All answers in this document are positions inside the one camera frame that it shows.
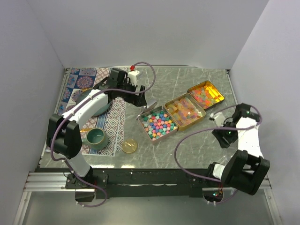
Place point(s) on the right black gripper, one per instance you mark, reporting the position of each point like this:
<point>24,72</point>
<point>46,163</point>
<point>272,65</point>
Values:
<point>219,134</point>

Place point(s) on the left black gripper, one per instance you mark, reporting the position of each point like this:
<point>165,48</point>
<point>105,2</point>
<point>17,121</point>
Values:
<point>138,100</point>

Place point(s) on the silver metal scoop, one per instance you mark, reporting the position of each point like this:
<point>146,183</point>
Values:
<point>151,104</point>

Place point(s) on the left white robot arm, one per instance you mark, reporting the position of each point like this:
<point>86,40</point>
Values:
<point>63,134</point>

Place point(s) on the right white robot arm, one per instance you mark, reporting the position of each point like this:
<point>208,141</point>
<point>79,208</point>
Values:
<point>247,168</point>

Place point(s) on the gold tin of neon candies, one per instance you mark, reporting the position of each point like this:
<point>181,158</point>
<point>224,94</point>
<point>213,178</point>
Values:
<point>206,95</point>

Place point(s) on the gold tin of pastel candies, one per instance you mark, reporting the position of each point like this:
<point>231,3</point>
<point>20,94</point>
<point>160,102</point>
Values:
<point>185,111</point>

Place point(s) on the pink tin of star candies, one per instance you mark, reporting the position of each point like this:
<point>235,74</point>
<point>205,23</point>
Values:
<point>158,124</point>

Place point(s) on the teal ceramic plate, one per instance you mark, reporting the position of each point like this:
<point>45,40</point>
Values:
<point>84,94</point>

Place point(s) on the patterned placemat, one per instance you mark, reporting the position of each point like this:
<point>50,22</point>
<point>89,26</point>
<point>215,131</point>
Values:
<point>112,121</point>

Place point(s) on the gold spoon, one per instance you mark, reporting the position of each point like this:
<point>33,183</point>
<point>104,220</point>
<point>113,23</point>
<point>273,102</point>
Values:
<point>85,130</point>

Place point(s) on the teal ceramic cup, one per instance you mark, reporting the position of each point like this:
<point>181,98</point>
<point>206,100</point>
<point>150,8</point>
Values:
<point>96,138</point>

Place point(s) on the round gold tin lid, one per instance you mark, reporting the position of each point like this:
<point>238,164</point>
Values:
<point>129,146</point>

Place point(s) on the black base bar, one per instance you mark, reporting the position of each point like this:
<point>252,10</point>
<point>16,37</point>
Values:
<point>133,182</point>

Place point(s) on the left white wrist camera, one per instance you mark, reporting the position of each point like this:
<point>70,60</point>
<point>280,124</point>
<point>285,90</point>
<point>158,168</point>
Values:
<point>133,75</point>

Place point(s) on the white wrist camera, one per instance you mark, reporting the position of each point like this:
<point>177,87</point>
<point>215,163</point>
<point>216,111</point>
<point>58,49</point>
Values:
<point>218,119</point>
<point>133,75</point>

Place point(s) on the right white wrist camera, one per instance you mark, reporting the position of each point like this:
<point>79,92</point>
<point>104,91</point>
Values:
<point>218,119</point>

